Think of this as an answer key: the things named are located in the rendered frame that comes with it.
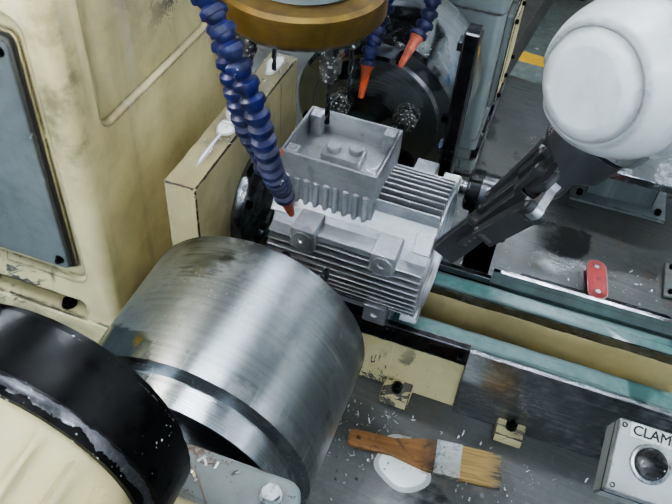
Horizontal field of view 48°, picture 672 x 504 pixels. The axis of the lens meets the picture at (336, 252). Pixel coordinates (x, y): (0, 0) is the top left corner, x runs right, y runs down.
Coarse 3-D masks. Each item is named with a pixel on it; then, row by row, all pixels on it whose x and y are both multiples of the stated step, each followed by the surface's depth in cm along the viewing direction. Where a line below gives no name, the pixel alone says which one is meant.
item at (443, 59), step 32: (416, 0) 110; (448, 32) 109; (384, 64) 104; (416, 64) 103; (448, 64) 105; (480, 64) 117; (320, 96) 111; (352, 96) 109; (384, 96) 107; (416, 96) 106; (448, 96) 104; (416, 128) 109; (416, 160) 113
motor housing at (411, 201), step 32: (384, 192) 89; (416, 192) 89; (448, 192) 89; (288, 224) 91; (352, 224) 89; (384, 224) 89; (416, 224) 88; (448, 224) 101; (320, 256) 90; (352, 256) 89; (416, 256) 88; (352, 288) 92; (384, 288) 90; (416, 288) 88
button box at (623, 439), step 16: (608, 432) 74; (624, 432) 71; (640, 432) 71; (656, 432) 71; (608, 448) 72; (624, 448) 70; (640, 448) 70; (656, 448) 70; (608, 464) 70; (624, 464) 70; (608, 480) 69; (624, 480) 69; (640, 480) 69; (608, 496) 72; (624, 496) 69; (640, 496) 69; (656, 496) 69
